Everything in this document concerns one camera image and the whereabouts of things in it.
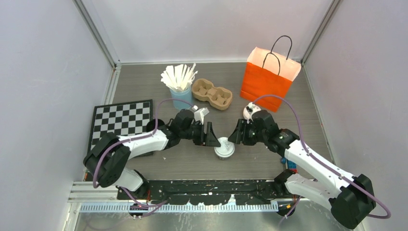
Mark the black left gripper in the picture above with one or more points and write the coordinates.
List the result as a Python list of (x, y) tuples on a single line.
[(209, 139)]

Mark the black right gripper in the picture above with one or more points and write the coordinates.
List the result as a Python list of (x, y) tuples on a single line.
[(237, 137)]

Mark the white coffee cup lid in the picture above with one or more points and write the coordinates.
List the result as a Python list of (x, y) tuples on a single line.
[(227, 147)]

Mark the black paper coffee cup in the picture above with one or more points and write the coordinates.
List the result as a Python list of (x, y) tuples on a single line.
[(223, 156)]

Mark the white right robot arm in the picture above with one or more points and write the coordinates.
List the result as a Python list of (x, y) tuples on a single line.
[(333, 188)]

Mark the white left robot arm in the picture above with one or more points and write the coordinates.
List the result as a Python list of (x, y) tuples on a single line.
[(107, 160)]

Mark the stack of white lids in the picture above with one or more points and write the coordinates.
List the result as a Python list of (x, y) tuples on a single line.
[(249, 110)]

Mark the light blue cup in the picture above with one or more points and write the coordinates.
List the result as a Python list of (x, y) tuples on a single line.
[(183, 99)]

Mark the brown cardboard cup carrier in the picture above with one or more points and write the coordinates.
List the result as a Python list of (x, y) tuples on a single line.
[(205, 91)]

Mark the blue toy block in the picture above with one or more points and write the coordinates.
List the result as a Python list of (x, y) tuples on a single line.
[(289, 164)]

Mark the orange paper bag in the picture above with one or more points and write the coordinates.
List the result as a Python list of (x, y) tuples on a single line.
[(268, 72)]

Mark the white wooden stir sticks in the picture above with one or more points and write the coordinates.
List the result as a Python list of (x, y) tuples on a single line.
[(179, 78)]

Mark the black white chessboard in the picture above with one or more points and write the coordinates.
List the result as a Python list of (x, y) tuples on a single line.
[(122, 119)]

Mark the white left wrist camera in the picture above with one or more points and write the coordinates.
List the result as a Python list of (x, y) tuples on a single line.
[(199, 114)]

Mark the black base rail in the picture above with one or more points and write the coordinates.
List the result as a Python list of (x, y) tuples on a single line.
[(212, 192)]

